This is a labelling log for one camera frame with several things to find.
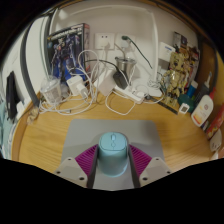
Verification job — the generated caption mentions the light blue computer mouse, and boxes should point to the light blue computer mouse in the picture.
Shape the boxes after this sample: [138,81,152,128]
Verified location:
[97,131,129,178]

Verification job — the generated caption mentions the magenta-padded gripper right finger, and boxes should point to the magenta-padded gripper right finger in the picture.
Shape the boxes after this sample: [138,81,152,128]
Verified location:
[127,143,173,189]

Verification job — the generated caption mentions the tan robot figurine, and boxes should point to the tan robot figurine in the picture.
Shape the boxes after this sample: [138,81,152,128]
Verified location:
[161,51,188,108]

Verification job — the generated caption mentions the white power strip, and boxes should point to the white power strip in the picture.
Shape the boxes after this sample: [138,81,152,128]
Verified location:
[113,85,144,103]

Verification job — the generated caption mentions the clear snack bag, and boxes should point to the clear snack bag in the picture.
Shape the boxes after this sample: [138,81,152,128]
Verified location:
[26,106,41,126]

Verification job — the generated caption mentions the white tissue pack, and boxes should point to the white tissue pack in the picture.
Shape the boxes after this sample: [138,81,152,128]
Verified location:
[14,98,33,119]

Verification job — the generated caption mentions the steel cup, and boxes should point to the steel cup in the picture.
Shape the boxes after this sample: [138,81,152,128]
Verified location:
[114,56,137,81]

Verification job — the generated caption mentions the white lotion bottle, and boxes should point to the white lotion bottle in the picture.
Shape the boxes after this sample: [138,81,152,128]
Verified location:
[190,94,214,128]

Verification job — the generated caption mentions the dark bottle with white nozzle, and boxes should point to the dark bottle with white nozzle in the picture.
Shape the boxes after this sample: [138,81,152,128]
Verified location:
[196,71,214,104]

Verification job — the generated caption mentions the grey mouse pad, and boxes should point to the grey mouse pad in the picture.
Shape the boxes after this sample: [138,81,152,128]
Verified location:
[58,119,166,192]

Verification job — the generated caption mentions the grey metal frame post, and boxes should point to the grey metal frame post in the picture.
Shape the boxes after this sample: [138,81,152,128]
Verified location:
[19,13,54,108]

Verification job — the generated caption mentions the clear domed plastic cup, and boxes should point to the clear domed plastic cup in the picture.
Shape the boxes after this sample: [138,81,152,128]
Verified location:
[39,74,64,106]

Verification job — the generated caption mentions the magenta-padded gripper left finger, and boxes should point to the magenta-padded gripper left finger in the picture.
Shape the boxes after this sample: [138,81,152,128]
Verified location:
[53,143,100,189]

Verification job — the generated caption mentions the white charger block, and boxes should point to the white charger block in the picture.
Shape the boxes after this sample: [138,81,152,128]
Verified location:
[65,75,89,99]

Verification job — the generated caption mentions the colourful model kit box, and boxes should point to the colourful model kit box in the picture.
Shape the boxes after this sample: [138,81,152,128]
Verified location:
[172,30,201,84]

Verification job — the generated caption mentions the small white cube thermometer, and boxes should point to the small white cube thermometer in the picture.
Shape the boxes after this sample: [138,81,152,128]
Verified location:
[178,102,191,115]

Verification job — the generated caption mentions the white wall outlet with plug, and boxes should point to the white wall outlet with plug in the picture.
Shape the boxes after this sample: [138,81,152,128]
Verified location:
[114,33,137,52]

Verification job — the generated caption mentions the blue robot model kit box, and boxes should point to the blue robot model kit box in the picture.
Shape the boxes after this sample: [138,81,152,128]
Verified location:
[46,22,91,83]

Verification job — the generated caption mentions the black power adapter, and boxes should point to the black power adapter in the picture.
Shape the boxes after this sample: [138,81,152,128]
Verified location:
[112,69,129,90]

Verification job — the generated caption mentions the black backpack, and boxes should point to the black backpack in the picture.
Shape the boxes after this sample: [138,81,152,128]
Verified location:
[4,70,21,123]

